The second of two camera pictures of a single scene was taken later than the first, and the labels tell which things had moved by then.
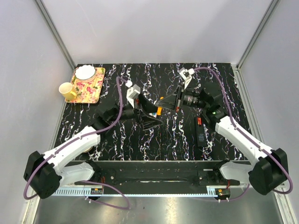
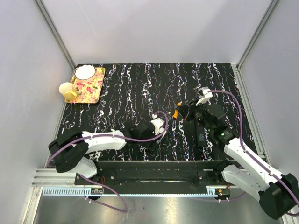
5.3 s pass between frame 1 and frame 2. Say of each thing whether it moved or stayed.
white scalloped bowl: stayed
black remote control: stayed
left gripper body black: moved
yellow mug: stayed
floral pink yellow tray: stayed
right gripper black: moved
